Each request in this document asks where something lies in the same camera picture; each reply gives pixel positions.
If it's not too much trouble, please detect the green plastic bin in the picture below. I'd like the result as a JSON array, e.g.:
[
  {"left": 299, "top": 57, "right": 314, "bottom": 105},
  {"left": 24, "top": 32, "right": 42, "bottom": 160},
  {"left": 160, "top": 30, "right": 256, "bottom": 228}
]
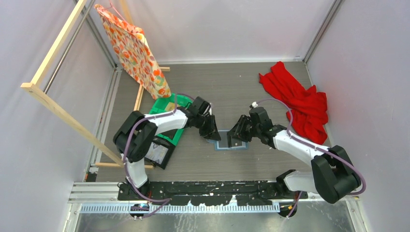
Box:
[{"left": 147, "top": 93, "right": 194, "bottom": 146}]

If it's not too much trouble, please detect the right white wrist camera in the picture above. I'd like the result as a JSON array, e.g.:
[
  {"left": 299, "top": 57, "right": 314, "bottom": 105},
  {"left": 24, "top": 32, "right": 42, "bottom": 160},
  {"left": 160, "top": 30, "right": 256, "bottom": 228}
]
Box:
[{"left": 249, "top": 101, "right": 259, "bottom": 109}]

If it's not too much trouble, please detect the dark grey credit card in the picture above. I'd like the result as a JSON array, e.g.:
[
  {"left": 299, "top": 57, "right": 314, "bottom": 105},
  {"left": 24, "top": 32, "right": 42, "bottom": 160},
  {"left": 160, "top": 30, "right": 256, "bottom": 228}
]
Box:
[{"left": 228, "top": 135, "right": 247, "bottom": 149}]

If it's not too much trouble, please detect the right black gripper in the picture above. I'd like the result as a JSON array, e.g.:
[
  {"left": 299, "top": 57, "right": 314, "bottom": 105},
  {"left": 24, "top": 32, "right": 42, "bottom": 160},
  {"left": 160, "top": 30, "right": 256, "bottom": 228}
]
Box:
[{"left": 227, "top": 115, "right": 261, "bottom": 143}]

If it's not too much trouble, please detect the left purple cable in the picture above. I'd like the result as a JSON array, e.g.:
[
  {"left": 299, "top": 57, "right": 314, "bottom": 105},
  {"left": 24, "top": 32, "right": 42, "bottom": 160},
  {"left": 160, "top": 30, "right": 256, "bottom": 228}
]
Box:
[{"left": 121, "top": 93, "right": 196, "bottom": 220}]

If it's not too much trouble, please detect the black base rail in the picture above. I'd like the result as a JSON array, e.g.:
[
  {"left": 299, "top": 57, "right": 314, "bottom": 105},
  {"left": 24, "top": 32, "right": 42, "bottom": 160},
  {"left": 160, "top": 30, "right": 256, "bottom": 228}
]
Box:
[{"left": 117, "top": 180, "right": 308, "bottom": 206}]

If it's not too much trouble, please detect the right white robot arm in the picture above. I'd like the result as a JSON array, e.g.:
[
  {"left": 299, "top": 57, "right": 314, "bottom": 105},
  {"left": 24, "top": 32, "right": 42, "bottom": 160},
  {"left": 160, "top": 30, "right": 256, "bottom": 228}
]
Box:
[{"left": 228, "top": 107, "right": 364, "bottom": 203}]

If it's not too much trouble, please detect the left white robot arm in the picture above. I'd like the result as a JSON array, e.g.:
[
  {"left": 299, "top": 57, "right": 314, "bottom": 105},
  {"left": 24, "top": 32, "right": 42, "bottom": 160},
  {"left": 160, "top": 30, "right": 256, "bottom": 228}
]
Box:
[{"left": 113, "top": 97, "right": 221, "bottom": 200}]

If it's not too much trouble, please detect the red cloth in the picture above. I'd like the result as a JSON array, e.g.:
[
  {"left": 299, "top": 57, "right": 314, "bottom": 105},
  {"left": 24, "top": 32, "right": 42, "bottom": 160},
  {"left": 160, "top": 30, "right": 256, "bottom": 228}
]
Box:
[{"left": 259, "top": 61, "right": 328, "bottom": 145}]

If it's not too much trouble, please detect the black tray with paper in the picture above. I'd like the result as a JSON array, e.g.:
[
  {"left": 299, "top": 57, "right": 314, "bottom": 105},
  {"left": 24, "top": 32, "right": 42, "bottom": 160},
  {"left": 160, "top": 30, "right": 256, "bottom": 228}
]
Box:
[{"left": 145, "top": 137, "right": 176, "bottom": 170}]

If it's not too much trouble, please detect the floral orange fabric bag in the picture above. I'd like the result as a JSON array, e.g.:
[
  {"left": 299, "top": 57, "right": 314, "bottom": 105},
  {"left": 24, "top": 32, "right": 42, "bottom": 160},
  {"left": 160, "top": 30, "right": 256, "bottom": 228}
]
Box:
[{"left": 94, "top": 4, "right": 171, "bottom": 99}]

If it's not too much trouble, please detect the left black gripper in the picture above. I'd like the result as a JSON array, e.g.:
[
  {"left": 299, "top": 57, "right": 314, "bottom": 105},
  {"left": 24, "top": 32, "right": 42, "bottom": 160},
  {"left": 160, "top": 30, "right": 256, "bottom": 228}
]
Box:
[{"left": 194, "top": 113, "right": 221, "bottom": 141}]

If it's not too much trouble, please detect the wooden frame rack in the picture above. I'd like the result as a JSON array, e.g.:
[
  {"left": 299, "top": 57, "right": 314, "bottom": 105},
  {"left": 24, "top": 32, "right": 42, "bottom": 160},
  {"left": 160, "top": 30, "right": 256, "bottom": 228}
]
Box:
[{"left": 20, "top": 0, "right": 170, "bottom": 169}]

